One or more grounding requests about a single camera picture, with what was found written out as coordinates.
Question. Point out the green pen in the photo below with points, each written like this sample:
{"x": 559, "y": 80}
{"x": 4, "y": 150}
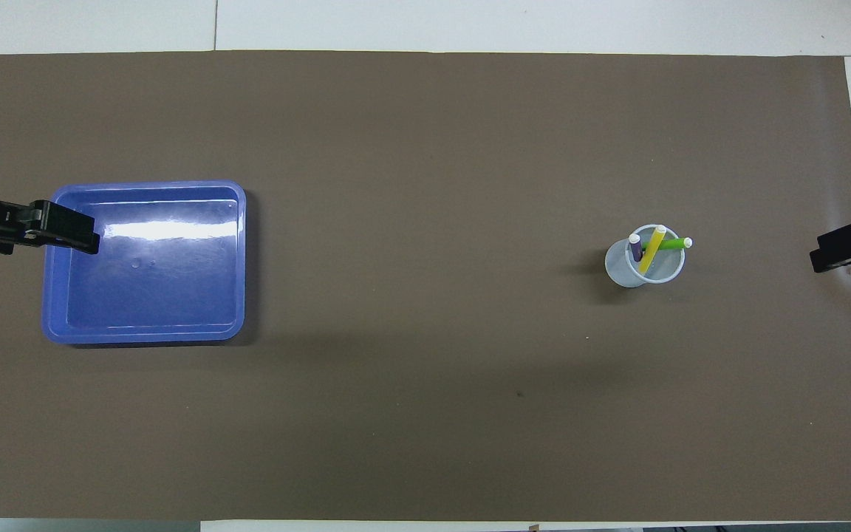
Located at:
{"x": 677, "y": 243}

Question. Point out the yellow pen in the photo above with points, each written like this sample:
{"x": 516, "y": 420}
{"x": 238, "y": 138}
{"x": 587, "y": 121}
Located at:
{"x": 653, "y": 251}

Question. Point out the purple pen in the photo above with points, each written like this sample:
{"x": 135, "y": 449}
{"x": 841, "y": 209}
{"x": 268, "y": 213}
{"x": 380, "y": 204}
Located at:
{"x": 635, "y": 247}

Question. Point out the blue plastic tray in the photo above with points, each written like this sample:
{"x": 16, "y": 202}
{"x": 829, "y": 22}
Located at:
{"x": 159, "y": 295}

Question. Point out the translucent plastic cup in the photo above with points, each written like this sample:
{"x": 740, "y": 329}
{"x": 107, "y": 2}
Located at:
{"x": 621, "y": 275}

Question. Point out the brown table mat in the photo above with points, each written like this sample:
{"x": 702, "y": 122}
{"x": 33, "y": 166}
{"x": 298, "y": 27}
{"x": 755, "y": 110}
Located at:
{"x": 433, "y": 406}

